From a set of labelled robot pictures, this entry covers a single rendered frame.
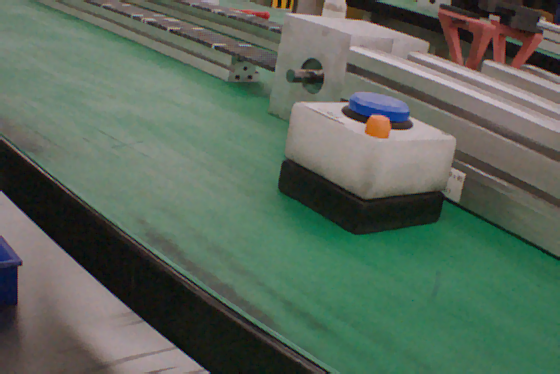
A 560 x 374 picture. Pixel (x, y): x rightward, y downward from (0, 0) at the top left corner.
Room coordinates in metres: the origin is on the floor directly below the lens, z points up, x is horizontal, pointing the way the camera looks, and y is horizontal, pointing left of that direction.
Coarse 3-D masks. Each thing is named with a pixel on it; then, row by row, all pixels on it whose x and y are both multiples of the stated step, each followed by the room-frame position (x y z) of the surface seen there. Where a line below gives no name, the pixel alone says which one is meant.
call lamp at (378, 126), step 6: (372, 120) 0.46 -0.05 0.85; (378, 120) 0.45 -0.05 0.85; (384, 120) 0.45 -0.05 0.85; (366, 126) 0.46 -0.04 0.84; (372, 126) 0.45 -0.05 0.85; (378, 126) 0.45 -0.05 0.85; (384, 126) 0.45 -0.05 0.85; (390, 126) 0.46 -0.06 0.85; (366, 132) 0.46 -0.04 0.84; (372, 132) 0.45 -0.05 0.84; (378, 132) 0.45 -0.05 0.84; (384, 132) 0.45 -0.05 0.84; (384, 138) 0.45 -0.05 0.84
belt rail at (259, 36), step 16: (128, 0) 1.41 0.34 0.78; (144, 0) 1.37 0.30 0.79; (160, 0) 1.32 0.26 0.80; (176, 16) 1.27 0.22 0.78; (192, 16) 1.23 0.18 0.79; (208, 16) 1.20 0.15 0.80; (224, 16) 1.17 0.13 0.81; (224, 32) 1.16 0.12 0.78; (240, 32) 1.13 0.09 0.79; (256, 32) 1.11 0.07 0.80; (272, 32) 1.08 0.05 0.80; (272, 48) 1.07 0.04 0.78
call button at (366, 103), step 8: (352, 96) 0.50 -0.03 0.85; (360, 96) 0.50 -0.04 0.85; (368, 96) 0.50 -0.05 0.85; (376, 96) 0.51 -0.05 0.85; (384, 96) 0.51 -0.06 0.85; (352, 104) 0.49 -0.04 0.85; (360, 104) 0.49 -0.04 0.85; (368, 104) 0.49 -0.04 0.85; (376, 104) 0.48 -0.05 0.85; (384, 104) 0.49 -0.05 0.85; (392, 104) 0.49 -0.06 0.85; (400, 104) 0.50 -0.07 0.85; (360, 112) 0.49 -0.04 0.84; (368, 112) 0.48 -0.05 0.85; (376, 112) 0.48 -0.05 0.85; (384, 112) 0.48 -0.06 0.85; (392, 112) 0.48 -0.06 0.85; (400, 112) 0.49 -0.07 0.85; (408, 112) 0.49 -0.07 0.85; (392, 120) 0.48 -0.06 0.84; (400, 120) 0.49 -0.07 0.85
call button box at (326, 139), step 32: (320, 128) 0.48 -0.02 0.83; (352, 128) 0.47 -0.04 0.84; (416, 128) 0.50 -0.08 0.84; (288, 160) 0.50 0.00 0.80; (320, 160) 0.48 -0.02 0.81; (352, 160) 0.46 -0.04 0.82; (384, 160) 0.45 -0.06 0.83; (416, 160) 0.47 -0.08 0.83; (448, 160) 0.49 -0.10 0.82; (288, 192) 0.50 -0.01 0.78; (320, 192) 0.47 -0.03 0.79; (352, 192) 0.45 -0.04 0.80; (384, 192) 0.46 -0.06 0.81; (416, 192) 0.48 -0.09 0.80; (352, 224) 0.45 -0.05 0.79; (384, 224) 0.46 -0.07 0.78
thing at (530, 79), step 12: (492, 72) 0.76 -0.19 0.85; (504, 72) 0.75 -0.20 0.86; (516, 72) 0.74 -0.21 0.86; (528, 72) 0.81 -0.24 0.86; (540, 72) 0.80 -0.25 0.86; (516, 84) 0.73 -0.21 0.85; (528, 84) 0.72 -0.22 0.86; (540, 84) 0.71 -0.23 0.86; (552, 84) 0.71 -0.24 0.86; (540, 96) 0.71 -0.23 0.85; (552, 96) 0.70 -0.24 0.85
